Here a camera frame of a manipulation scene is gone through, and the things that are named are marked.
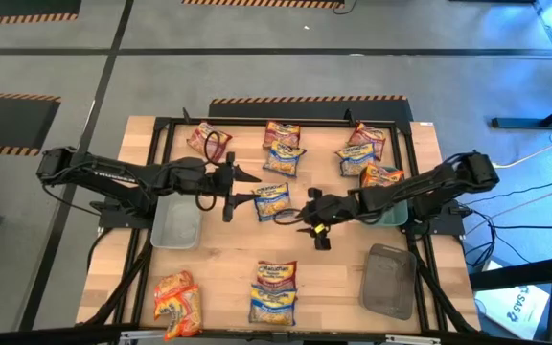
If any dark grey plastic bin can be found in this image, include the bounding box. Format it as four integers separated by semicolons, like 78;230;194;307
358;242;419;321

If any blue Maruchan ramen pack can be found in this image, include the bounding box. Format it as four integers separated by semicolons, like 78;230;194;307
334;142;378;178
248;285;299;327
262;140;308;178
250;181;295;223

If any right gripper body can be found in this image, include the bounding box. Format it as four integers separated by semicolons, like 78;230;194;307
304;193;360;227

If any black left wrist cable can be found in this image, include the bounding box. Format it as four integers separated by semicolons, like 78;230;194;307
194;129;223;213

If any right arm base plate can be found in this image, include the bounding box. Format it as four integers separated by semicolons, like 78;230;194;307
402;203;467;237

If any black hazard-striped floor mat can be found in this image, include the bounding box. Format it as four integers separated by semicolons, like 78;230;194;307
0;0;83;28
0;91;62;157
181;0;347;10
207;94;415;136

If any black floor cable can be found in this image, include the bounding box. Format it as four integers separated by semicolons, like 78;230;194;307
462;210;552;269
462;174;552;207

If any red Maruchan ramen pack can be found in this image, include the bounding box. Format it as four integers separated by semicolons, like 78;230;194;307
262;120;302;150
346;122;388;162
255;260;299;292
186;121;233;164

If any black aluminium table frame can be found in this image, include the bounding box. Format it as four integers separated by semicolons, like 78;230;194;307
77;107;481;336

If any white floor cable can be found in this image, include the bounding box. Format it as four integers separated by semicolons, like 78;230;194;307
494;131;552;170

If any green plastic bin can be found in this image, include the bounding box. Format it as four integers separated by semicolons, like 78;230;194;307
359;165;410;227

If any white SAS printed box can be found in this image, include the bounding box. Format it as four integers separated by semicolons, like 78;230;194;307
474;285;551;341

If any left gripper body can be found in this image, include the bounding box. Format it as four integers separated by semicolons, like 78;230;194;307
206;164;230;197

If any black desk foot bar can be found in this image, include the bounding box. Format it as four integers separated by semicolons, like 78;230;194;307
468;253;552;292

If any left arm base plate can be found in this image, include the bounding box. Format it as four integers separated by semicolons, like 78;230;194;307
97;194;155;230

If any orange Maruchan ramen pack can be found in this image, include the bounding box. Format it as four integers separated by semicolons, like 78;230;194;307
153;270;195;301
153;283;204;342
359;162;405;189

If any black desk base frame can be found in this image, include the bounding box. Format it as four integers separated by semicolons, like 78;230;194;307
490;0;552;130

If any grey plastic tray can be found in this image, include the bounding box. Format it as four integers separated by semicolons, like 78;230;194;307
149;194;204;250

